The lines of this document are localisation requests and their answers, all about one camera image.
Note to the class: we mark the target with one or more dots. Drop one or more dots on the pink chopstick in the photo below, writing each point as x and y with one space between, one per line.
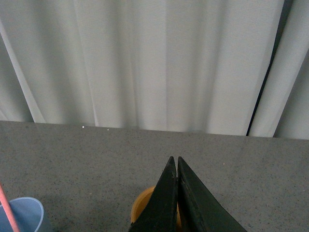
8 211

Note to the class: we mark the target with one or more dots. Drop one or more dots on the bamboo chopstick holder cup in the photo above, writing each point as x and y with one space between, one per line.
141 202

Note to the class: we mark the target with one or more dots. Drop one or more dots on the light blue cup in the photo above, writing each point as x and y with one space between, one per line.
30 215

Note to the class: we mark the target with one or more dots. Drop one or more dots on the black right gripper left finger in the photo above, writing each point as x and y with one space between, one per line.
160 213

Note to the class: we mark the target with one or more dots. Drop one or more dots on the white curtain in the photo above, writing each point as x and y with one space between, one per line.
238 67

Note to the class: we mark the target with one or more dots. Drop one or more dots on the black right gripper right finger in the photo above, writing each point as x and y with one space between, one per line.
199 209

